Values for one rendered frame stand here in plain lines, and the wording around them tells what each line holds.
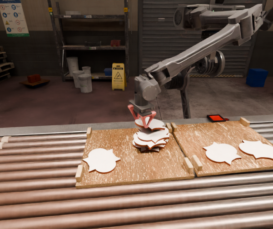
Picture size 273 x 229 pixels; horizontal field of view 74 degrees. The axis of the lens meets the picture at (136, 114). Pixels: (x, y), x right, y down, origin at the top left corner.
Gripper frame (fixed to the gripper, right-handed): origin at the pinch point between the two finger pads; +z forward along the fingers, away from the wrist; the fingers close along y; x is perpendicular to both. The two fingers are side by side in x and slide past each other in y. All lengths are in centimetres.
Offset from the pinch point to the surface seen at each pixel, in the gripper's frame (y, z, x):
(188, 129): 4.3, 10.2, 25.4
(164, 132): 7.0, 3.9, 7.5
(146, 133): 3.9, 3.8, 0.3
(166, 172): 21.4, 9.2, -3.2
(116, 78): -317, 84, 137
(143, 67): -383, 87, 253
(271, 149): 35, 9, 42
